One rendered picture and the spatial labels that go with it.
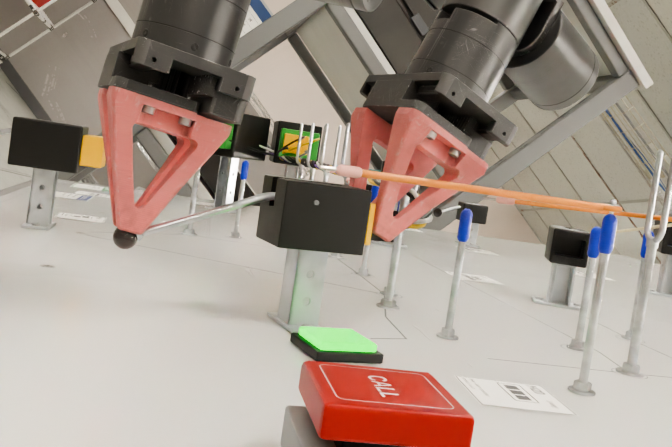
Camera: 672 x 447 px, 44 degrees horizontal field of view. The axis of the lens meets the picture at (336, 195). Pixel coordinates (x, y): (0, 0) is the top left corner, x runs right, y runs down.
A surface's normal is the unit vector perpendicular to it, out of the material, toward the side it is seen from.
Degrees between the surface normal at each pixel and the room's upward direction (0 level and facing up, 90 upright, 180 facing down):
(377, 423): 90
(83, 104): 90
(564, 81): 102
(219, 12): 70
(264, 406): 47
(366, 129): 75
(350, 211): 80
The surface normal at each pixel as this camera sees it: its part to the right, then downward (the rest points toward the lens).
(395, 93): -0.75, -0.49
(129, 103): 0.27, 0.44
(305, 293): 0.40, 0.11
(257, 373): 0.15, -0.99
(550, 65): 0.19, 0.69
